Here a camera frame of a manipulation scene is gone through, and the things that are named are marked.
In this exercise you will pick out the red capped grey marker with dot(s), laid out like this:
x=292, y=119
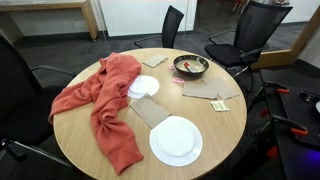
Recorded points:
x=188, y=67

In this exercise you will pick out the black robot base board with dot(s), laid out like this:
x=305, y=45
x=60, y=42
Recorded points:
x=300, y=155

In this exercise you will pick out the pink sticky note behind bowl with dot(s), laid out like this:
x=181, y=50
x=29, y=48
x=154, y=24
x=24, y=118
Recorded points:
x=171, y=67

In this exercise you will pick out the dark rimmed ceramic bowl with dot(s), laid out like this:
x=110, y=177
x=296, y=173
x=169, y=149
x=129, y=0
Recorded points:
x=198, y=64

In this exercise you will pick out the brown napkin beside bowl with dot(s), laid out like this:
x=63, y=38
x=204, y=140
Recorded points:
x=199, y=90

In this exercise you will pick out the pink sticky note front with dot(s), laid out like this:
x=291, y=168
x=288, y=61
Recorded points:
x=178, y=80

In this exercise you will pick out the small white plate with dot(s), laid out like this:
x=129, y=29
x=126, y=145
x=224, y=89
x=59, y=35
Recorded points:
x=143, y=85

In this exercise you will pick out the brown napkin near plates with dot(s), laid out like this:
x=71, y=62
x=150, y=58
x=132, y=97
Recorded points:
x=150, y=111

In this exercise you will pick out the brown napkin far edge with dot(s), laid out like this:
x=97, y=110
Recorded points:
x=155, y=60

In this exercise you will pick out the round wooden table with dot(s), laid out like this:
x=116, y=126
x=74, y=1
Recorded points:
x=221, y=131

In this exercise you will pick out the large white plate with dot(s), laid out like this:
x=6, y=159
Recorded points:
x=176, y=141

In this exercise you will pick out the orange-red cloth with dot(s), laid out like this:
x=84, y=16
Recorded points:
x=107, y=89

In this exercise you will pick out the brown napkin right overlapping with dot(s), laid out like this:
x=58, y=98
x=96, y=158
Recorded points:
x=224, y=91

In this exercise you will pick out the yellow-green sachet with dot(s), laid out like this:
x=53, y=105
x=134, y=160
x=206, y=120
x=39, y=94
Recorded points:
x=219, y=106

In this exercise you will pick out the black mesh chair far centre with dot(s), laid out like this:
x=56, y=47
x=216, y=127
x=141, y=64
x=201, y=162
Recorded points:
x=170, y=28

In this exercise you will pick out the black mesh chair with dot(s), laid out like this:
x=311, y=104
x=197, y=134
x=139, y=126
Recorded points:
x=255, y=26
x=170, y=28

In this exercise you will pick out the black mesh chair far right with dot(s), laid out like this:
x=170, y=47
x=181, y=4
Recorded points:
x=255, y=26

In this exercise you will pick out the orange clamp upper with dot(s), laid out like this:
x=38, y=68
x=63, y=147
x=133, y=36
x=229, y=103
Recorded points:
x=278, y=87

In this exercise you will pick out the orange clamp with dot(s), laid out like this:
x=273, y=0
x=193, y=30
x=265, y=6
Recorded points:
x=278, y=87
x=292, y=126

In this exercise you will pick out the black chair near left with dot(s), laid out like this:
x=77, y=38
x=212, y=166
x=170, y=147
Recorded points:
x=24, y=104

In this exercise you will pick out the orange clamp lower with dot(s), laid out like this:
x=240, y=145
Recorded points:
x=292, y=126

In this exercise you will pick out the wooden bench table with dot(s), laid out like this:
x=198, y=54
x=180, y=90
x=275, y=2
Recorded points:
x=21, y=18

